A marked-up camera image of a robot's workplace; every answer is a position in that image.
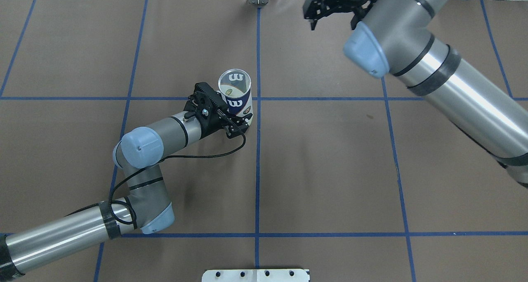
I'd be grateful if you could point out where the white blue tennis ball can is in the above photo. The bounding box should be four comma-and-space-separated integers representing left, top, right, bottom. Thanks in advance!
218, 68, 253, 125

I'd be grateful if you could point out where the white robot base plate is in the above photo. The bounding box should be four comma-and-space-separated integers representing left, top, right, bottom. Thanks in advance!
201, 268, 311, 282

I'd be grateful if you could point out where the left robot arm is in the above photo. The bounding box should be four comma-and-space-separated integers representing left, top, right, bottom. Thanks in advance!
1, 82, 253, 282

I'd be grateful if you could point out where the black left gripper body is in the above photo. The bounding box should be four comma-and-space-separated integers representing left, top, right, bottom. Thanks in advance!
183, 82, 229, 139

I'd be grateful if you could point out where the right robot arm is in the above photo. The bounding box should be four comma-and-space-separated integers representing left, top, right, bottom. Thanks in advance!
302, 0, 528, 187

